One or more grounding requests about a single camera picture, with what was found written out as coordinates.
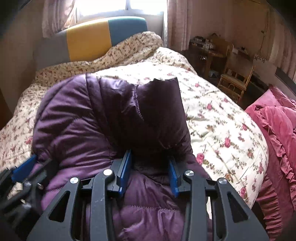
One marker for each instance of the grey yellow teal headboard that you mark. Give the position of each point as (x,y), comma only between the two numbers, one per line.
(87,39)

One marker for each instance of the pink ruffled bedding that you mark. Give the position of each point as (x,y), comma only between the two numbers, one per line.
(275,139)

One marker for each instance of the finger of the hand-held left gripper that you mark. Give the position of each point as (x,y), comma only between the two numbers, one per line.
(23,169)

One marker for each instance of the small-flower floral folded duvet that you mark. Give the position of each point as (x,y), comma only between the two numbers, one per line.
(129,51)

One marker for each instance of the wooden desk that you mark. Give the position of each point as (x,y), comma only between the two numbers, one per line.
(215,55)

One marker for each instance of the bright window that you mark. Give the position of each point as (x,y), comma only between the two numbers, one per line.
(104,7)

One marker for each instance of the dark wooden bed board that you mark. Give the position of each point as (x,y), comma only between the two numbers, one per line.
(285,74)

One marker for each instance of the wooden chair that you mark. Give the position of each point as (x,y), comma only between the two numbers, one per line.
(235,78)

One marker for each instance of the large-flower floral bed quilt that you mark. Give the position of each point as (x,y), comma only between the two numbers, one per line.
(219,120)

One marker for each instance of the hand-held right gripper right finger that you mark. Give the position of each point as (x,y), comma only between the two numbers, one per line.
(174,177)

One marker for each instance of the purple puffer jacket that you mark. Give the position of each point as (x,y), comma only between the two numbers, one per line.
(81,127)

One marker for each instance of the striped pink curtain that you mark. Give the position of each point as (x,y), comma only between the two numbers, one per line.
(283,41)

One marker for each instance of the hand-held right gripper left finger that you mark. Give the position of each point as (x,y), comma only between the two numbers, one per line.
(123,173)

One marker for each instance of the pile of small desk items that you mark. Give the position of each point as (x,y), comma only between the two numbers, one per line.
(202,41)

